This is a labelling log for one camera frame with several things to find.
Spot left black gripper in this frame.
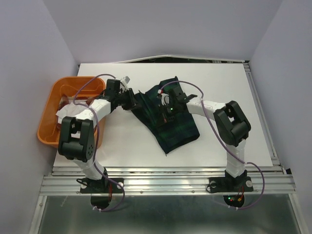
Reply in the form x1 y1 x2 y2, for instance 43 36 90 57
116 88 142 111

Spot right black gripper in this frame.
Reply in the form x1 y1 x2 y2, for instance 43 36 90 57
156 101 179 127

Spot green plaid skirt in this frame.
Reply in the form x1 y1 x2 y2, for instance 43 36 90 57
132 77 200 154

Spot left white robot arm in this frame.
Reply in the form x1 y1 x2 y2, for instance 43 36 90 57
58 76 139 192

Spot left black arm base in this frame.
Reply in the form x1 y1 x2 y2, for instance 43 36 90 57
76 178 125 212

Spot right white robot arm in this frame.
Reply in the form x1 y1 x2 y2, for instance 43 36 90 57
157 88 251 190

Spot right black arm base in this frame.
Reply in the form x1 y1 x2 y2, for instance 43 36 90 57
205 176 254 210

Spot orange plastic bin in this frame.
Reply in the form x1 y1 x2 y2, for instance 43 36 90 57
37 77 106 149

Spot white garment in bin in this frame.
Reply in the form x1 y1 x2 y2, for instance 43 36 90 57
56 101 88 124

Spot red plaid skirt in bin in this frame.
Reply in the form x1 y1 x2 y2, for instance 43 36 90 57
56 95 95 130

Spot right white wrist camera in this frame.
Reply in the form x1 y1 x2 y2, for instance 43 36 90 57
157 89 170 106

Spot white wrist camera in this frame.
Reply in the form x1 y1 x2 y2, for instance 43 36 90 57
120 76 130 91
157 89 170 106

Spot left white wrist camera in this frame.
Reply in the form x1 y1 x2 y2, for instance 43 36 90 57
120 76 130 91

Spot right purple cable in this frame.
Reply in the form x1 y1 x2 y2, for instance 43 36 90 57
159 80 266 211

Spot aluminium rail frame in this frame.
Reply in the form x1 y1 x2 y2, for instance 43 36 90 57
30 61 309 234

